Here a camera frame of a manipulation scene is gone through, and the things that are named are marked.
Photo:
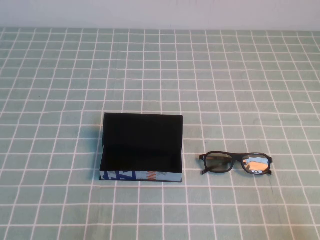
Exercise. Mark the black glasses case blue print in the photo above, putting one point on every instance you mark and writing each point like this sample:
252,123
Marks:
140,140

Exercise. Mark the black framed glasses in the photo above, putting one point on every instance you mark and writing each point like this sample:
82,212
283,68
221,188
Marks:
236,156

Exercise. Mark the green white checked tablecloth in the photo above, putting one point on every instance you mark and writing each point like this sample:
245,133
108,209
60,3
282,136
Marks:
75,75

